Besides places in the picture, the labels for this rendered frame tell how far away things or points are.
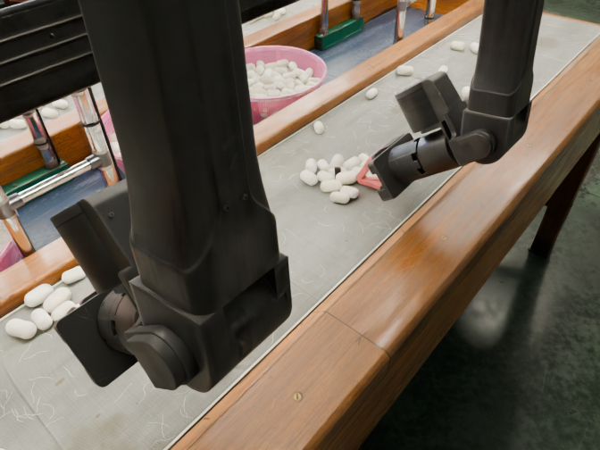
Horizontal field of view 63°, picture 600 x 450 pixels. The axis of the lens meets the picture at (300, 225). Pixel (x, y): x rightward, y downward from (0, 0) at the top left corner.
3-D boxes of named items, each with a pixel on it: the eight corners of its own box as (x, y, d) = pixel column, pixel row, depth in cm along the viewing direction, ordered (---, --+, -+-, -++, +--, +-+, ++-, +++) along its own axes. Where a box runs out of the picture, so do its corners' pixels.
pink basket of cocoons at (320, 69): (349, 104, 115) (351, 65, 109) (271, 153, 101) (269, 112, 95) (268, 72, 129) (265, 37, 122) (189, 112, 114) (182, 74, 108)
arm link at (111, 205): (187, 395, 25) (294, 301, 30) (62, 196, 23) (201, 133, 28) (107, 382, 34) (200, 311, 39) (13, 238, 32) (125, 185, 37)
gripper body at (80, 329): (49, 323, 39) (65, 327, 33) (154, 254, 44) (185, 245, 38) (95, 387, 40) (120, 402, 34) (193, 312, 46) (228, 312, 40)
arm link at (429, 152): (464, 170, 63) (485, 153, 66) (441, 122, 61) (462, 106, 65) (423, 182, 68) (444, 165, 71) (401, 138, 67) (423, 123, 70)
